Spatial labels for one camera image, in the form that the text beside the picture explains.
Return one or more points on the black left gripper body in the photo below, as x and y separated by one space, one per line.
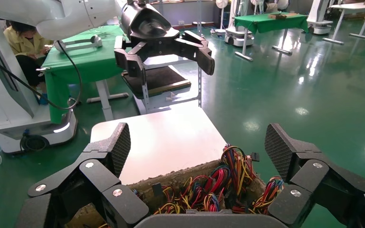
148 25

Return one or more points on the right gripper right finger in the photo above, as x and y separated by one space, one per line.
308 176

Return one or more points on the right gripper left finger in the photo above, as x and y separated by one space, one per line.
97 176

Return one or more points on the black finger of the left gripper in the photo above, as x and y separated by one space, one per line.
199 52
133 66

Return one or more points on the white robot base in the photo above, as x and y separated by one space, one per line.
0 104

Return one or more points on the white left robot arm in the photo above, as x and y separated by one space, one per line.
66 15

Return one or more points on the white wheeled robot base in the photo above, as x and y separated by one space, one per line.
237 34
319 19

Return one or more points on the grey metal shelf rack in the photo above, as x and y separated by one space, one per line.
173 61

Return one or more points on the green table cloth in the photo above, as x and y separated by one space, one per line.
270 22
88 59

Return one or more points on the brown pulp cardboard box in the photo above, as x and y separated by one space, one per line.
176 179

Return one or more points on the flat cardboard box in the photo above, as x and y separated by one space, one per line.
281 15

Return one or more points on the person in yellow jacket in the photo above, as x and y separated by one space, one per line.
22 44

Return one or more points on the white desk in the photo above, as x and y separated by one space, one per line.
355 6

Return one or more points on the white table frame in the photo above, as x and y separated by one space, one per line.
244 47
105 97

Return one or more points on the small white bracket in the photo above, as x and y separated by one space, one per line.
170 97

